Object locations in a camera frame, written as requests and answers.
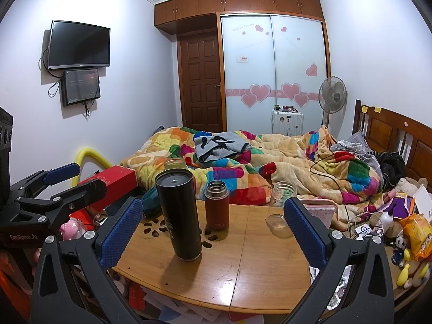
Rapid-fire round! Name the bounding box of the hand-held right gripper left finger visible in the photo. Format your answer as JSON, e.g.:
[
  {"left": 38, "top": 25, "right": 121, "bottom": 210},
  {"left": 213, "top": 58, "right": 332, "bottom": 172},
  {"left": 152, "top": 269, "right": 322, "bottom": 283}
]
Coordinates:
[{"left": 31, "top": 196, "right": 145, "bottom": 324}]

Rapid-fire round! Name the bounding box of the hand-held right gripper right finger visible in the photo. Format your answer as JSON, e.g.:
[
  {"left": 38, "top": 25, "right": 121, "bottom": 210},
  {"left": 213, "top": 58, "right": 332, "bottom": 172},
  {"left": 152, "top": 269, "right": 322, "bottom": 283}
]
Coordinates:
[{"left": 283, "top": 197, "right": 396, "bottom": 324}]

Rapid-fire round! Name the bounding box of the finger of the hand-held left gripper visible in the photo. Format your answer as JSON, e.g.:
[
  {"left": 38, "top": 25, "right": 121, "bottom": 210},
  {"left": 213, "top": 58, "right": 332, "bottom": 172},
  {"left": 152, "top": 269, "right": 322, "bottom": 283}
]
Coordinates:
[
  {"left": 9, "top": 163, "right": 82, "bottom": 199},
  {"left": 16, "top": 178, "right": 109, "bottom": 238}
]

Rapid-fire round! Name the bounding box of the brown thermos cup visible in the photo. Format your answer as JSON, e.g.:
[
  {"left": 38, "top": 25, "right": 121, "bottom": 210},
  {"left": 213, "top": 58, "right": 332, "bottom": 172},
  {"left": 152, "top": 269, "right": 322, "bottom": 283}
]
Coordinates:
[{"left": 204, "top": 180, "right": 231, "bottom": 233}]

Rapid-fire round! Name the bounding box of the tall black tumbler cup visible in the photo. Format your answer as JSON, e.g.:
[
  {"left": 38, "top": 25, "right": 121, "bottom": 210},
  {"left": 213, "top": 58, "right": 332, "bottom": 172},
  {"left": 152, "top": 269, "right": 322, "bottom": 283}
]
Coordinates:
[{"left": 154, "top": 169, "right": 203, "bottom": 262}]

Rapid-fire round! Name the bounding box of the red cardboard box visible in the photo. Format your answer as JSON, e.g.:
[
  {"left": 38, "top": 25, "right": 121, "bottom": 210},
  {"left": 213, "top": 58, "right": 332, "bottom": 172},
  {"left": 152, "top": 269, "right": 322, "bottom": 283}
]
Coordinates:
[{"left": 77, "top": 165, "right": 140, "bottom": 213}]

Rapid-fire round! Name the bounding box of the yellow foam tube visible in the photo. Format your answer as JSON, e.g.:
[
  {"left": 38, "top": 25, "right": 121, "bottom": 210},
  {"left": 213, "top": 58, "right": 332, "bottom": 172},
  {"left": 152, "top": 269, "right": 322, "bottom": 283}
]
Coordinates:
[{"left": 69, "top": 147, "right": 113, "bottom": 188}]

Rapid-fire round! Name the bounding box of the clear glass jar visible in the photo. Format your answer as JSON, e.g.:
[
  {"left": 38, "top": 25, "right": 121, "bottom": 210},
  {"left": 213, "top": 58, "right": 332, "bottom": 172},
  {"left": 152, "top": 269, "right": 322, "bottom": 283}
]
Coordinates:
[{"left": 265, "top": 181, "right": 298, "bottom": 238}]

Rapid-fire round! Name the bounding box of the pink plastic toy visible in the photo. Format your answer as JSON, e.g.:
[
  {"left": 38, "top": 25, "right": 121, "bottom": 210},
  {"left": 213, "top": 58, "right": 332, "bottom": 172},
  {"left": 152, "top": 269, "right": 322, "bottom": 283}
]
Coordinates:
[{"left": 60, "top": 218, "right": 85, "bottom": 240}]

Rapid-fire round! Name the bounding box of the white power strip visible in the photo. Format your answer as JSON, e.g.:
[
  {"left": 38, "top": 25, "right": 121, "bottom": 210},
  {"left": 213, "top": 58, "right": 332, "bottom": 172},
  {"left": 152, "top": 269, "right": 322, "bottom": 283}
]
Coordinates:
[{"left": 351, "top": 223, "right": 383, "bottom": 240}]

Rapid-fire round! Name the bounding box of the colourful patchwork blanket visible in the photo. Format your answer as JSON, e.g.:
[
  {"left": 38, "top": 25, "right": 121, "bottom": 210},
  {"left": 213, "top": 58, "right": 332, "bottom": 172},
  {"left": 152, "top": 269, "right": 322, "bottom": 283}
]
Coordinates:
[{"left": 120, "top": 126, "right": 383, "bottom": 223}]

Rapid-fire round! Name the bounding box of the white plastic bottle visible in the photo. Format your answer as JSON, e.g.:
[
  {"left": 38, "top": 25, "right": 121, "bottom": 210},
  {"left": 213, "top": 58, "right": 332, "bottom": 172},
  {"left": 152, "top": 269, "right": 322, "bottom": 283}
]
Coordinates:
[{"left": 377, "top": 209, "right": 395, "bottom": 233}]

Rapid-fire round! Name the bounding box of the glass jar with green contents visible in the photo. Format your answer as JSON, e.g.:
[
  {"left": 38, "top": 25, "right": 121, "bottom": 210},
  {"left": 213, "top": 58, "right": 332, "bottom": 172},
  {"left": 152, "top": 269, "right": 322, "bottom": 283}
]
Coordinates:
[{"left": 164, "top": 157, "right": 188, "bottom": 173}]

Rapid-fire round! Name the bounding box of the wooden folding table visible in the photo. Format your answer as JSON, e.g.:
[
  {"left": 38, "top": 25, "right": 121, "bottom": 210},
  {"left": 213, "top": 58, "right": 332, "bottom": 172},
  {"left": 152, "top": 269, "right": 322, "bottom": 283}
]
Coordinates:
[{"left": 110, "top": 204, "right": 313, "bottom": 314}]

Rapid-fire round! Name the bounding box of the purple packaging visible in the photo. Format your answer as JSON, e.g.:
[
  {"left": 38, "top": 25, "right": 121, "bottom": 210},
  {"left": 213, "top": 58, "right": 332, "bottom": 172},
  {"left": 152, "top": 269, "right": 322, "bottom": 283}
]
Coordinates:
[{"left": 383, "top": 192, "right": 416, "bottom": 220}]

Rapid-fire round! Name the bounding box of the pile of white papers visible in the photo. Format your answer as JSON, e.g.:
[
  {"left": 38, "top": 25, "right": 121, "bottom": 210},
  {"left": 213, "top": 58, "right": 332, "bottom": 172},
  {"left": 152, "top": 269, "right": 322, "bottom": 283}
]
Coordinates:
[{"left": 138, "top": 283, "right": 230, "bottom": 324}]

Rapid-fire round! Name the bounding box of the grey checked pillow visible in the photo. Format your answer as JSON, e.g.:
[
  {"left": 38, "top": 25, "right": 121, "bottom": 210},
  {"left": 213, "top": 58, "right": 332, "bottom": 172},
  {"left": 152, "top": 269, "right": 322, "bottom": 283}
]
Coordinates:
[{"left": 331, "top": 130, "right": 375, "bottom": 163}]

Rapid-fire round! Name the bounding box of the yellow plastic toy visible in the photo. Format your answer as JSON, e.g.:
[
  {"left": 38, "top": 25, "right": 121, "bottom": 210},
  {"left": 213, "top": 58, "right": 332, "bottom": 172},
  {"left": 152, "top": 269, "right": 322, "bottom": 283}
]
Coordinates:
[{"left": 396, "top": 248, "right": 432, "bottom": 289}]

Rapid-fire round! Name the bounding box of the orange snack bag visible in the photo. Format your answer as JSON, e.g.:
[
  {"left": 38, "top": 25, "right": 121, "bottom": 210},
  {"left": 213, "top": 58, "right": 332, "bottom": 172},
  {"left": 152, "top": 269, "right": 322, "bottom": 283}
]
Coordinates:
[{"left": 400, "top": 213, "right": 432, "bottom": 260}]

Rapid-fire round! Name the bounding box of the white ribbed suitcase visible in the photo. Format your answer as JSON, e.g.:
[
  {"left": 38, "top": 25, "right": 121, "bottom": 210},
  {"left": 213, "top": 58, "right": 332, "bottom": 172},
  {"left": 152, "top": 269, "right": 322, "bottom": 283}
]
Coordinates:
[{"left": 272, "top": 109, "right": 304, "bottom": 136}]

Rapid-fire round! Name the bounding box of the beige plush toy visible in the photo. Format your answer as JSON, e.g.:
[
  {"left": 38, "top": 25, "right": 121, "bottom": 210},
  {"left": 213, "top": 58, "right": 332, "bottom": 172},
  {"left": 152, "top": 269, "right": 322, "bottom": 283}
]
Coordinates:
[{"left": 393, "top": 176, "right": 429, "bottom": 196}]

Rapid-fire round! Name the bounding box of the grey and black cloth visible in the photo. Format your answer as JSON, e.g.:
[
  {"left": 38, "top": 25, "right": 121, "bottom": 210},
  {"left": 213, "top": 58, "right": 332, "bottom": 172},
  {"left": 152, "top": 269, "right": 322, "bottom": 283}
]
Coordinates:
[{"left": 193, "top": 131, "right": 253, "bottom": 163}]

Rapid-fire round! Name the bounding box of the white cardboard box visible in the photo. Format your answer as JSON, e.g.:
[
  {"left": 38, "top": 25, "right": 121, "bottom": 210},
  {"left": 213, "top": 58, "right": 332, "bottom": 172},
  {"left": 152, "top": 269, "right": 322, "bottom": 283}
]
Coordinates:
[{"left": 412, "top": 185, "right": 432, "bottom": 221}]

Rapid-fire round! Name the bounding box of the wooden bed headboard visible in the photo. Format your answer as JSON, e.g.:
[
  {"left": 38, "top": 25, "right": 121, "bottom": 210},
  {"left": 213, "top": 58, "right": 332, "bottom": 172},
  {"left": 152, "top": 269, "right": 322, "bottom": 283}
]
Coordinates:
[{"left": 352, "top": 99, "right": 432, "bottom": 190}]

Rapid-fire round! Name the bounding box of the standing electric fan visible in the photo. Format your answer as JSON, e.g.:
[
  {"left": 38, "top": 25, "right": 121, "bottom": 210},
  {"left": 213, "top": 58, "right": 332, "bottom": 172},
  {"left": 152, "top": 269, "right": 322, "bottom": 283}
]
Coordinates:
[{"left": 319, "top": 75, "right": 348, "bottom": 129}]

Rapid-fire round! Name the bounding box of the brown wooden door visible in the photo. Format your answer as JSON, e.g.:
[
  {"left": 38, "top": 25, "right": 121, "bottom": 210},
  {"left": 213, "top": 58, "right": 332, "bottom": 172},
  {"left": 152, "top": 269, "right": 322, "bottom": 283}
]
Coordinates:
[{"left": 178, "top": 32, "right": 223, "bottom": 132}]

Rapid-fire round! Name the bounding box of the wardrobe with heart-print sliding doors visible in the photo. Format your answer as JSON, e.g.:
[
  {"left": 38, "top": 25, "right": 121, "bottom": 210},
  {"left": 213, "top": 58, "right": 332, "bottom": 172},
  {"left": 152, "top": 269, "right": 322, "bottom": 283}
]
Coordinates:
[{"left": 219, "top": 13, "right": 331, "bottom": 136}]

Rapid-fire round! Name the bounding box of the wooden overhead cabinet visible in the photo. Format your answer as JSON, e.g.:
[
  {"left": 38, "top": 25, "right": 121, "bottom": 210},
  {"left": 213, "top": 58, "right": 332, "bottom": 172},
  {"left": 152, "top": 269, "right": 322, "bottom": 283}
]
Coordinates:
[{"left": 154, "top": 0, "right": 325, "bottom": 34}]

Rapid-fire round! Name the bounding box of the black charging cable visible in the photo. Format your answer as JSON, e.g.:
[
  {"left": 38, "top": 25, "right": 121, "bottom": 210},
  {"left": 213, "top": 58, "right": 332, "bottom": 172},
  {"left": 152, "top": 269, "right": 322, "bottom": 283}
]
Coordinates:
[{"left": 309, "top": 150, "right": 355, "bottom": 206}]

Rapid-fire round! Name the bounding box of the small wall-mounted monitor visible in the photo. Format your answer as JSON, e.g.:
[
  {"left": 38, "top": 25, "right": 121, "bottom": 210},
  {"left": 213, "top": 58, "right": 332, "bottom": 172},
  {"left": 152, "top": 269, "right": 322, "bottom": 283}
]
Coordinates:
[{"left": 61, "top": 68, "right": 102, "bottom": 107}]

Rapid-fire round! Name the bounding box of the wall-mounted black television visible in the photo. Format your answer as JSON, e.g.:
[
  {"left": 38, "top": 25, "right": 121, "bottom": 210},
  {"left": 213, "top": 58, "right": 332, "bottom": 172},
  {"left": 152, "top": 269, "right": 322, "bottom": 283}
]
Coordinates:
[{"left": 46, "top": 19, "right": 111, "bottom": 70}]

